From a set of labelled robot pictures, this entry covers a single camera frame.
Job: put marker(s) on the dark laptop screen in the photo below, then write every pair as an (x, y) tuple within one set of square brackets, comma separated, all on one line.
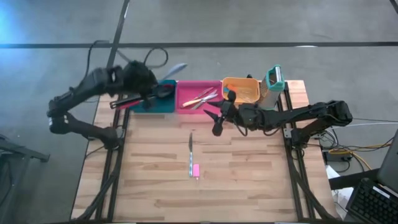
[(390, 165)]

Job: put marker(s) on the black aluminium table rail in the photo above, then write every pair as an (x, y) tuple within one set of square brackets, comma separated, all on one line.
[(113, 189), (294, 186)]

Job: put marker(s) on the pink plastic bin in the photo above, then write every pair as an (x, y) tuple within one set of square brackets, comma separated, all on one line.
[(186, 88)]

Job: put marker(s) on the blue plastic bin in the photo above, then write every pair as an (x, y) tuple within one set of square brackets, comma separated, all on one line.
[(164, 105)]

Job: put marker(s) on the yellow plastic bin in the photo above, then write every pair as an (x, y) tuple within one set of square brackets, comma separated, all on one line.
[(252, 93)]

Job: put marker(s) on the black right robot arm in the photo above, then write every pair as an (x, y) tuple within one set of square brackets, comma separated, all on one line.
[(295, 116)]

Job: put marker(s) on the white paper sheet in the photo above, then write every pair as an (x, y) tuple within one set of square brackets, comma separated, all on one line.
[(339, 196)]

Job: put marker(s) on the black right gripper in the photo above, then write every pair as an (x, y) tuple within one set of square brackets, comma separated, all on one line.
[(231, 113)]

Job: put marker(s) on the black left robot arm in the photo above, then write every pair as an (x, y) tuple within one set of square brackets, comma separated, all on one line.
[(77, 91)]

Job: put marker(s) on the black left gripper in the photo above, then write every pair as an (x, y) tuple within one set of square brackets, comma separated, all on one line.
[(138, 77)]

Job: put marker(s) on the black metal stand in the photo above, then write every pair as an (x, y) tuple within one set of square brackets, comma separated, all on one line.
[(18, 151)]

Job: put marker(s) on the steel box grater teal top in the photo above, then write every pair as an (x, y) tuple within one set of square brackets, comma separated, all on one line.
[(273, 84)]

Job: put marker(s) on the black computer keyboard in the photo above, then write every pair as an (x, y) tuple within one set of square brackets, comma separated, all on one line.
[(373, 202)]

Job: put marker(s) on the rose gold table knife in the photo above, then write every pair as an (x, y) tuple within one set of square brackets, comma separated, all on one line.
[(205, 92)]

